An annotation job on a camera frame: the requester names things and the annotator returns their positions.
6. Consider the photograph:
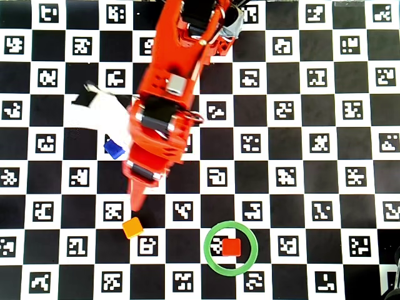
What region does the green ring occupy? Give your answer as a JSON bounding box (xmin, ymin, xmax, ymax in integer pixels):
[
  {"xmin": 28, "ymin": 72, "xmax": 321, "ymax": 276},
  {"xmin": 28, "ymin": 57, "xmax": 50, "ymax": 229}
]
[{"xmin": 203, "ymin": 220, "xmax": 259, "ymax": 278}]

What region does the grey duct tape wad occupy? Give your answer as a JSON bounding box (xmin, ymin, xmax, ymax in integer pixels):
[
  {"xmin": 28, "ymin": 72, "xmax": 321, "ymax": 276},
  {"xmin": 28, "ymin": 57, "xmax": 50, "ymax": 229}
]
[{"xmin": 220, "ymin": 6, "xmax": 244, "ymax": 40}]

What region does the small silver box module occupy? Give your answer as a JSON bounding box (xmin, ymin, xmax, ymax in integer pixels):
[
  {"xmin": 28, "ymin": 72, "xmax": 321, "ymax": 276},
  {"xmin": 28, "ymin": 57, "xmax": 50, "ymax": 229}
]
[{"xmin": 165, "ymin": 74, "xmax": 188, "ymax": 95}]

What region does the orange robot base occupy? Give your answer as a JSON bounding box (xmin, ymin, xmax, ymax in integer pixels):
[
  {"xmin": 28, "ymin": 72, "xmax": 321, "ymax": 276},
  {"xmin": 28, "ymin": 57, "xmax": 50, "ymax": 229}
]
[{"xmin": 214, "ymin": 29, "xmax": 240, "ymax": 58}]

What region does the red cube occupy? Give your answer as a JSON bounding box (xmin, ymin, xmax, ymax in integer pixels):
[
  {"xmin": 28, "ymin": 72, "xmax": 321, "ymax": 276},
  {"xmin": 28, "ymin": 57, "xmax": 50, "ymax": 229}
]
[{"xmin": 221, "ymin": 237, "xmax": 243, "ymax": 258}]

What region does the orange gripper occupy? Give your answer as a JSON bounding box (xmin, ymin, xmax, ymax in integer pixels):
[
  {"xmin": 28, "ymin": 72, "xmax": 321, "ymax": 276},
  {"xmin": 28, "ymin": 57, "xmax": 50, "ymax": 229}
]
[{"xmin": 122, "ymin": 156, "xmax": 172, "ymax": 217}]

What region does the orange cube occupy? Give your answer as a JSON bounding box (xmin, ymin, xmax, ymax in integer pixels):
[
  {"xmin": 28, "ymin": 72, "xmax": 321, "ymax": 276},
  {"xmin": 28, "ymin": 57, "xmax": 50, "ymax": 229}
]
[{"xmin": 121, "ymin": 216, "xmax": 145, "ymax": 240}]

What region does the blue cube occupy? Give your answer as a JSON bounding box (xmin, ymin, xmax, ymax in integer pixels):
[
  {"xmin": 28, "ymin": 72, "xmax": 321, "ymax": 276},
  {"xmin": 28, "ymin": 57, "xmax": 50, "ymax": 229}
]
[{"xmin": 103, "ymin": 139, "xmax": 126, "ymax": 161}]

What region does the black white checkerboard marker mat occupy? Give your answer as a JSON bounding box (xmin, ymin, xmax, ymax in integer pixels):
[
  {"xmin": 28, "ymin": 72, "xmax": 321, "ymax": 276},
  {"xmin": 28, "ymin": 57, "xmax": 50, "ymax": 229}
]
[{"xmin": 0, "ymin": 0, "xmax": 400, "ymax": 300}]

